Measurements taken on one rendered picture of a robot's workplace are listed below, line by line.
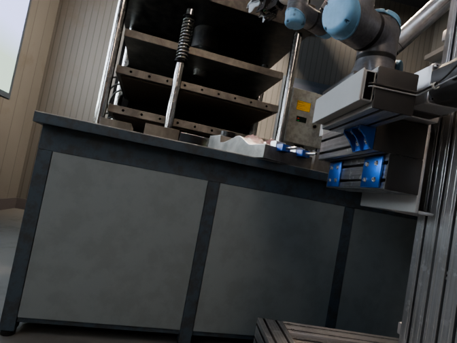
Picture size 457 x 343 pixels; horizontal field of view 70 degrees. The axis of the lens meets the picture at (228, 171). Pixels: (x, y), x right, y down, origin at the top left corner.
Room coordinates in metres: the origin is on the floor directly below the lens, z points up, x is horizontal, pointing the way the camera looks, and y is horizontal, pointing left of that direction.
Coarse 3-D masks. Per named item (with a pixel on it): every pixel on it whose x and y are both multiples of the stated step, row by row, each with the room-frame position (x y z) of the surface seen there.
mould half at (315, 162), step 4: (316, 152) 1.45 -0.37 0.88; (312, 156) 1.47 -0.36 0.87; (316, 156) 1.45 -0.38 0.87; (312, 160) 1.47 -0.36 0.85; (316, 160) 1.45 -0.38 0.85; (312, 164) 1.46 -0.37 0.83; (316, 164) 1.45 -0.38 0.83; (320, 164) 1.46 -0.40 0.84; (324, 164) 1.46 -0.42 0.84; (328, 164) 1.47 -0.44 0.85; (312, 168) 1.45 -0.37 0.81; (316, 168) 1.45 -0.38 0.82; (320, 168) 1.46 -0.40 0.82; (324, 168) 1.46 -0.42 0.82; (328, 168) 1.47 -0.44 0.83
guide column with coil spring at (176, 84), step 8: (184, 32) 2.05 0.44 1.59; (184, 48) 2.05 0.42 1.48; (184, 56) 2.05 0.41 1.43; (176, 64) 2.06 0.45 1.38; (184, 64) 2.07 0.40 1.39; (176, 72) 2.05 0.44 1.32; (176, 80) 2.04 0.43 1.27; (176, 88) 2.05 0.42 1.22; (176, 96) 2.05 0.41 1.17; (168, 104) 2.06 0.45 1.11; (176, 104) 2.06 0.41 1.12; (168, 112) 2.05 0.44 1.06; (168, 120) 2.04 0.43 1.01
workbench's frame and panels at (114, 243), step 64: (64, 128) 1.19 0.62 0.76; (64, 192) 1.21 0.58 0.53; (128, 192) 1.26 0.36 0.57; (192, 192) 1.31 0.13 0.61; (256, 192) 1.38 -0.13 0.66; (320, 192) 1.44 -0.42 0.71; (64, 256) 1.22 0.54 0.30; (128, 256) 1.27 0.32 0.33; (192, 256) 1.33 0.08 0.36; (256, 256) 1.39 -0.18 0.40; (320, 256) 1.46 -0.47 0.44; (384, 256) 1.53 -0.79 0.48; (64, 320) 1.23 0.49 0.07; (128, 320) 1.28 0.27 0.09; (192, 320) 1.33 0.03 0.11; (256, 320) 1.40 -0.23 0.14; (320, 320) 1.47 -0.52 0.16; (384, 320) 1.54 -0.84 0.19
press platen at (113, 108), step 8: (112, 104) 2.01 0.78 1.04; (112, 112) 2.03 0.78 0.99; (120, 112) 2.02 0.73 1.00; (128, 112) 2.03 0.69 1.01; (136, 112) 2.04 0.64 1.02; (144, 112) 2.05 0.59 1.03; (152, 120) 2.07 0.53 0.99; (160, 120) 2.08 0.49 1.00; (176, 120) 2.10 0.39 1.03; (184, 120) 2.11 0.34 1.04; (184, 128) 2.12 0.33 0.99; (192, 128) 2.13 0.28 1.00; (200, 128) 2.14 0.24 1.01; (208, 128) 2.15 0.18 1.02; (216, 128) 2.16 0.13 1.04
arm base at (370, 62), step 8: (360, 56) 0.98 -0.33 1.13; (368, 56) 0.96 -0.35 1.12; (376, 56) 0.94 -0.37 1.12; (384, 56) 0.94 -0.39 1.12; (392, 56) 0.95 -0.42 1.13; (360, 64) 0.97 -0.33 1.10; (368, 64) 0.95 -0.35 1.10; (376, 64) 0.94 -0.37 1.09; (384, 64) 0.94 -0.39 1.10; (392, 64) 0.95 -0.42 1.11
